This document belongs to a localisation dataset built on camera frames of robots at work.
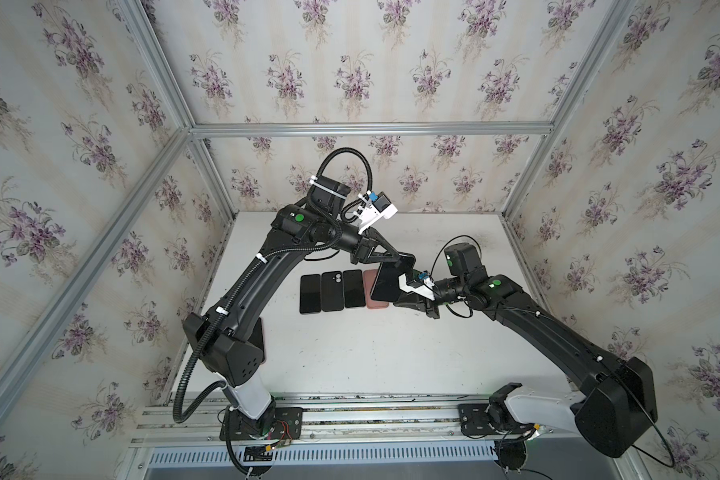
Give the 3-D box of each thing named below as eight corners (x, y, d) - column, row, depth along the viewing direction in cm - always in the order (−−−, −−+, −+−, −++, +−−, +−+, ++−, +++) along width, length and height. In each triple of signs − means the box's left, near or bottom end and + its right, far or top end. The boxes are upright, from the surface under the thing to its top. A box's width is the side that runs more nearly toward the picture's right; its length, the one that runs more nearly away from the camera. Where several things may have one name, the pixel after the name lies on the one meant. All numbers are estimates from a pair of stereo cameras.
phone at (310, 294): (300, 314, 95) (299, 311, 93) (301, 279, 103) (300, 275, 102) (320, 312, 95) (320, 309, 93) (320, 277, 104) (319, 273, 102)
